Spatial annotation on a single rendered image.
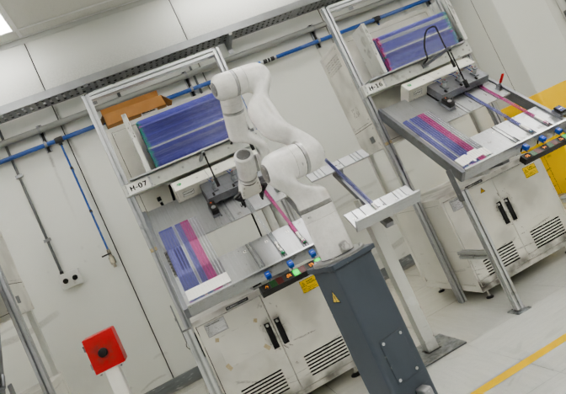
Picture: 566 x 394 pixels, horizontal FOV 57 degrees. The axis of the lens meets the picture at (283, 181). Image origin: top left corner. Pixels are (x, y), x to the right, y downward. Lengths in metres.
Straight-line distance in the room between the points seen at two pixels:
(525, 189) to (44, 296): 3.38
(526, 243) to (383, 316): 1.57
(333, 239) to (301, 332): 1.00
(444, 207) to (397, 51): 0.96
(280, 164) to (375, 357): 0.69
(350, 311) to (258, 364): 0.99
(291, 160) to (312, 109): 2.83
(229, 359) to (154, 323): 1.70
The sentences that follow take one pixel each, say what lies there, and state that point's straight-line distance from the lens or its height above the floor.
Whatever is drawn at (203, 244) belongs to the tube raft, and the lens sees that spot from 2.46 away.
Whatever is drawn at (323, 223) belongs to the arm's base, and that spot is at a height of 0.83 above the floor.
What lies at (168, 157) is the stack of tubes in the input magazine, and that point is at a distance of 2.74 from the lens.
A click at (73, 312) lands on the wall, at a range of 4.28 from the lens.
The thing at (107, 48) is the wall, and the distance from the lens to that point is 4.56.
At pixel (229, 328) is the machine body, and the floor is 0.51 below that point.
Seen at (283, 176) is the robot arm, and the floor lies 1.03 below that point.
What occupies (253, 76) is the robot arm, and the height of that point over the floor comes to 1.42.
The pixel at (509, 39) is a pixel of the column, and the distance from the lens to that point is 4.97.
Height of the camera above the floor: 0.94
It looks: 2 degrees up
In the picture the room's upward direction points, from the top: 25 degrees counter-clockwise
